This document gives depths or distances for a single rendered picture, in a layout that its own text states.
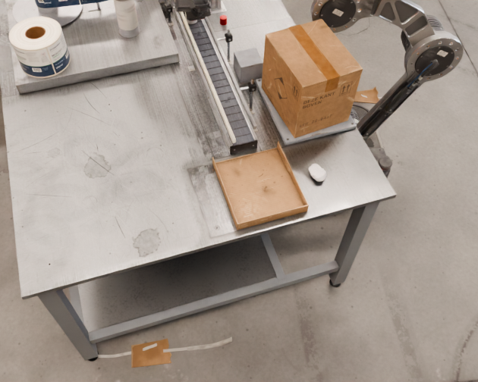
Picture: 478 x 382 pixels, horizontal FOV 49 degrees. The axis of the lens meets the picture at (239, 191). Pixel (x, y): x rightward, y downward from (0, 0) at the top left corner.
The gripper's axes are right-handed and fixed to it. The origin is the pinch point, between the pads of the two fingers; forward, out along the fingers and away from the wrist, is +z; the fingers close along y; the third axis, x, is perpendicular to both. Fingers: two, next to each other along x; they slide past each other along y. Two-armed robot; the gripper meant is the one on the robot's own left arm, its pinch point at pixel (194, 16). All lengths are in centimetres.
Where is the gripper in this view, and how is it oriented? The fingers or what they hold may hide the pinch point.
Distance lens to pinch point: 241.2
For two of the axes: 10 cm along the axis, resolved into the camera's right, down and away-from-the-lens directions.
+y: -9.5, 2.4, -2.0
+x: 2.3, 9.7, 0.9
